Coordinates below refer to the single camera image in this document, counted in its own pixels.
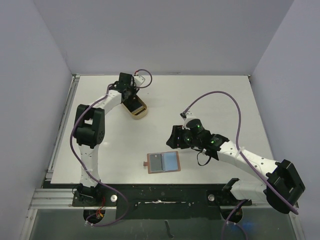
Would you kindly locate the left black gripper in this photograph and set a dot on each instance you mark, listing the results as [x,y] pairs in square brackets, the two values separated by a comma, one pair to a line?
[134,89]

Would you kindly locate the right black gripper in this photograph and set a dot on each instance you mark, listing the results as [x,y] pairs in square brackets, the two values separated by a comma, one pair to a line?
[173,139]

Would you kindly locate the tan leather card holder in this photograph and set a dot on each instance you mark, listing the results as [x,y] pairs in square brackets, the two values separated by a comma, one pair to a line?
[170,162]

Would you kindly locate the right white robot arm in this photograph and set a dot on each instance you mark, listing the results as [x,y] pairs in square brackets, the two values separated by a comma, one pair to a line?
[281,185]

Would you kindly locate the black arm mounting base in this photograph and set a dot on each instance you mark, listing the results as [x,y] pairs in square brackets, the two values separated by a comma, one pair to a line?
[158,201]

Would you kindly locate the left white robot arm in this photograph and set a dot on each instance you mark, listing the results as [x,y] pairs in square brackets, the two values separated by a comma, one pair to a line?
[89,129]

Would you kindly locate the yellow card tray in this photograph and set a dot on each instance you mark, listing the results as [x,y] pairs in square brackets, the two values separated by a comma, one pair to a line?
[135,107]

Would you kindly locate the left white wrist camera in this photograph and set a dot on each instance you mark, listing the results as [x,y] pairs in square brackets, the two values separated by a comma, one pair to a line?
[138,80]

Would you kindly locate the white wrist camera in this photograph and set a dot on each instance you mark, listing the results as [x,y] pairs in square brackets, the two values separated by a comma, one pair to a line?
[138,80]
[187,117]

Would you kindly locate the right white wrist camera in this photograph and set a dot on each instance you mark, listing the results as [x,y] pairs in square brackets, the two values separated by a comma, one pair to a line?
[187,117]

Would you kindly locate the aluminium frame rail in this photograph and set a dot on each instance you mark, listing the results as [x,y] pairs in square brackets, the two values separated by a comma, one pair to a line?
[62,126]

